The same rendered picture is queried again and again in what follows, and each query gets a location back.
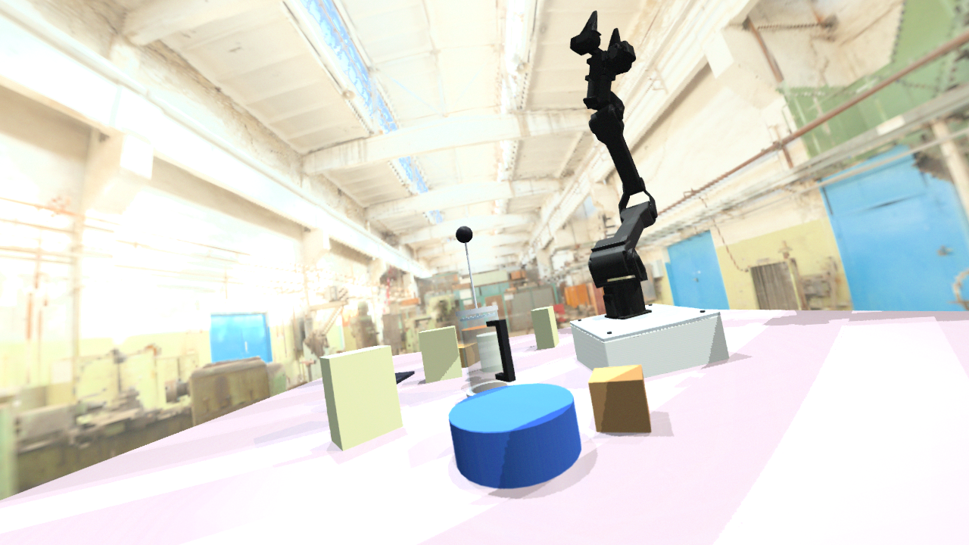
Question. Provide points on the blue cylinder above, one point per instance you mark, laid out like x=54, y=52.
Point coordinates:
x=515, y=436

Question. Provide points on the brown cube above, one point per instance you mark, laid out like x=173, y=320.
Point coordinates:
x=619, y=400

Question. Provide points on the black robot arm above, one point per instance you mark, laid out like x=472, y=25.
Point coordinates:
x=616, y=256

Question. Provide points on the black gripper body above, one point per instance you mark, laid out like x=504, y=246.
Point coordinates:
x=588, y=43

